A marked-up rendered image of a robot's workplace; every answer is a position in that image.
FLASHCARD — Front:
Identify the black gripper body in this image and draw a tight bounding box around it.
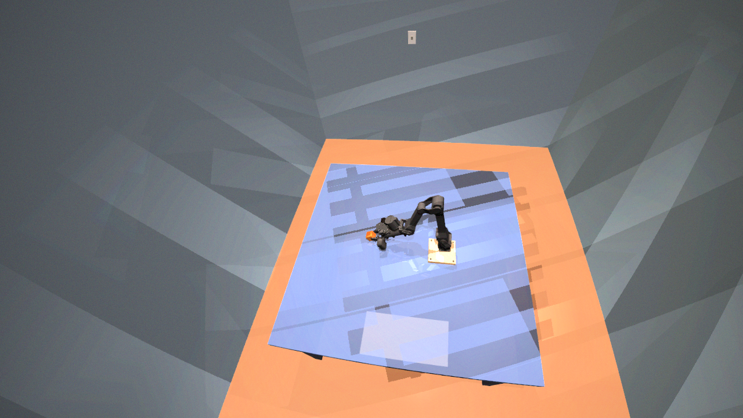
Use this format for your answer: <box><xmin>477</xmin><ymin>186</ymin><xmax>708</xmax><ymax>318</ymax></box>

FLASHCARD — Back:
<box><xmin>377</xmin><ymin>218</ymin><xmax>395</xmax><ymax>250</ymax></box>

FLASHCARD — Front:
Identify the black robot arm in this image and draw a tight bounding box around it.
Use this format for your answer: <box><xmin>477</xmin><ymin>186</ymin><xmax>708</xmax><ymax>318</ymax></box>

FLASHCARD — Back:
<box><xmin>376</xmin><ymin>195</ymin><xmax>452</xmax><ymax>252</ymax></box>

